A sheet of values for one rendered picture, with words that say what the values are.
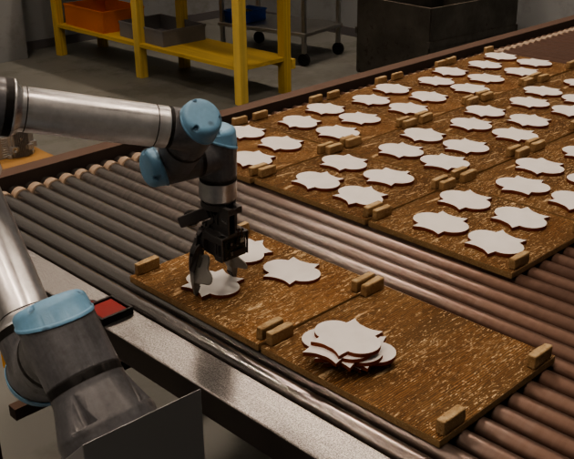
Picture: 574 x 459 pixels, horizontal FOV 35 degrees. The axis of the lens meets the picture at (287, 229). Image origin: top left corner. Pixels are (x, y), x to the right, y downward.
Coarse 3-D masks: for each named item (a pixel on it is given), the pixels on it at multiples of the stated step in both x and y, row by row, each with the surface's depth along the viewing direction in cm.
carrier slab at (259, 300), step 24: (264, 240) 212; (168, 264) 201; (216, 264) 201; (144, 288) 193; (168, 288) 191; (240, 288) 190; (264, 288) 190; (288, 288) 190; (312, 288) 190; (336, 288) 190; (192, 312) 182; (216, 312) 181; (240, 312) 181; (264, 312) 180; (288, 312) 180; (312, 312) 180; (240, 336) 173
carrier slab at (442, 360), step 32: (384, 288) 190; (320, 320) 178; (384, 320) 177; (416, 320) 177; (448, 320) 177; (288, 352) 167; (416, 352) 166; (448, 352) 166; (480, 352) 166; (512, 352) 166; (320, 384) 160; (352, 384) 157; (384, 384) 157; (416, 384) 156; (448, 384) 156; (480, 384) 156; (512, 384) 156; (384, 416) 150; (416, 416) 148; (480, 416) 150
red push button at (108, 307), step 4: (108, 300) 188; (112, 300) 188; (100, 304) 186; (104, 304) 186; (108, 304) 186; (112, 304) 186; (116, 304) 186; (120, 304) 186; (96, 308) 184; (100, 308) 184; (104, 308) 184; (108, 308) 184; (112, 308) 184; (116, 308) 184; (120, 308) 184; (124, 308) 184; (100, 312) 183; (104, 312) 183; (108, 312) 183; (112, 312) 183; (100, 316) 181; (104, 316) 181
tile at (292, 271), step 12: (264, 264) 199; (276, 264) 199; (288, 264) 198; (300, 264) 198; (312, 264) 198; (264, 276) 193; (276, 276) 193; (288, 276) 193; (300, 276) 193; (312, 276) 193
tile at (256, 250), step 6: (252, 240) 210; (258, 240) 210; (252, 246) 207; (258, 246) 207; (246, 252) 204; (252, 252) 204; (258, 252) 204; (264, 252) 204; (270, 252) 205; (246, 258) 202; (252, 258) 202; (258, 258) 202; (252, 264) 200
